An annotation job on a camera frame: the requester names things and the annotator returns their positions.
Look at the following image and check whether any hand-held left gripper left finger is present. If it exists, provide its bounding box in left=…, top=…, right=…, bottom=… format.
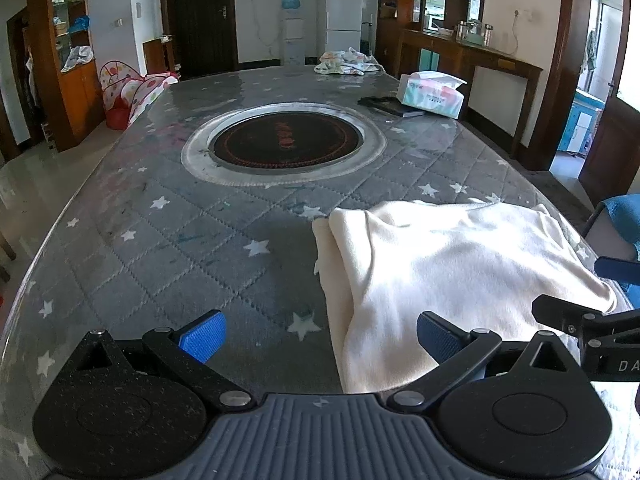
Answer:
left=60, top=310, right=257, bottom=411

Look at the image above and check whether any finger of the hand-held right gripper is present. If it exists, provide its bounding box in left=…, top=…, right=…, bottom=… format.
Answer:
left=595, top=256, right=640, bottom=281
left=531, top=294, right=640, bottom=349

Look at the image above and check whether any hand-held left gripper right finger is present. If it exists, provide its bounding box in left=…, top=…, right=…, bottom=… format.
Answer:
left=387, top=311, right=585, bottom=411

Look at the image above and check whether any cream long sleeve top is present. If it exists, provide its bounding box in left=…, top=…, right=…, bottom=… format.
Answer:
left=312, top=199, right=621, bottom=395

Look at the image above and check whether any pile of printed clothes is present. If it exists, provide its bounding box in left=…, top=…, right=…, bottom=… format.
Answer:
left=314, top=47, right=385, bottom=77

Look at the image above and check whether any blue covered sofa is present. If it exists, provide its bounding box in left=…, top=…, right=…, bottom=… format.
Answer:
left=580, top=194, right=640, bottom=311

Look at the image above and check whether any brown door with window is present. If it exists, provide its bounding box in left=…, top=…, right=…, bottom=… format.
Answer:
left=580, top=0, right=640, bottom=206

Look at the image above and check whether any blue white cabinet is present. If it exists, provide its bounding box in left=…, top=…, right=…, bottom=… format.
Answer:
left=557, top=89, right=606, bottom=158

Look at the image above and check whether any round black cooktop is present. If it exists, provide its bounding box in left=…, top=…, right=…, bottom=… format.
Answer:
left=209, top=111, right=366, bottom=171

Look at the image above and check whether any black notebook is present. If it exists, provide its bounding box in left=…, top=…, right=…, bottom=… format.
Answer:
left=358, top=95, right=426, bottom=118

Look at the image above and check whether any tissue pack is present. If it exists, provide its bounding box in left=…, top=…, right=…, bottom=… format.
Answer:
left=396, top=72, right=468, bottom=120

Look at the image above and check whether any wooden sideboard table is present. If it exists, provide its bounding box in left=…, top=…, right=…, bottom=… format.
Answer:
left=395, top=27, right=543, bottom=148

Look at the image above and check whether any polka dot play tent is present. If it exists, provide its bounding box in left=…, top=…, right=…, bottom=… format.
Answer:
left=99, top=60, right=180, bottom=131

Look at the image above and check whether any wooden display cabinet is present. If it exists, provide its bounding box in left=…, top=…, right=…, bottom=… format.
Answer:
left=15, top=0, right=106, bottom=153

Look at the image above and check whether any small wooden cabinet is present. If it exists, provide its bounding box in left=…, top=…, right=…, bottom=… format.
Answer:
left=142, top=37, right=177, bottom=77

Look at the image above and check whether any white plastic bag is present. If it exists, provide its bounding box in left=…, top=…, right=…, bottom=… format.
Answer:
left=61, top=45, right=95, bottom=73

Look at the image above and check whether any white water dispenser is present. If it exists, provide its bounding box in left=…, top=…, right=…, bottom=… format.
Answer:
left=283, top=16, right=306, bottom=66

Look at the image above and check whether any dark wooden door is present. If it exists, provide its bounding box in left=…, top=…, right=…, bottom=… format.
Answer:
left=159, top=0, right=240, bottom=80

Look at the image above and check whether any white refrigerator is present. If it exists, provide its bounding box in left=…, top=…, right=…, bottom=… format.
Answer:
left=324, top=0, right=365, bottom=56

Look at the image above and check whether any dark wooden doorway frame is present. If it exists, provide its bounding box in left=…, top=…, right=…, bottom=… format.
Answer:
left=520, top=0, right=593, bottom=171

